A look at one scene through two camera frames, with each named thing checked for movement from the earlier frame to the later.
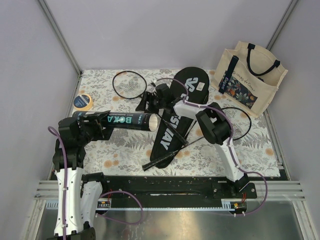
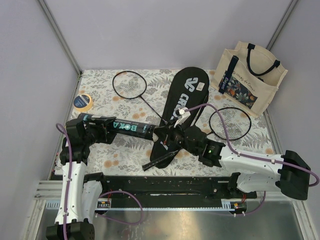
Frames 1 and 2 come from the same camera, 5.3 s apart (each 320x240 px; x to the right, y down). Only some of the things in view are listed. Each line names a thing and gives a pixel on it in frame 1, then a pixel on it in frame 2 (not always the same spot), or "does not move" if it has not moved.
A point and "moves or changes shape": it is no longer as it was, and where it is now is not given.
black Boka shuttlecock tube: [139, 121] moves or changes shape
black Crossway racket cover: [191, 83] does not move
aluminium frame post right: [290, 7] does not move
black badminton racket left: [132, 84] does not move
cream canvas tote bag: [249, 76] does not move
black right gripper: [142, 105] to [162, 132]
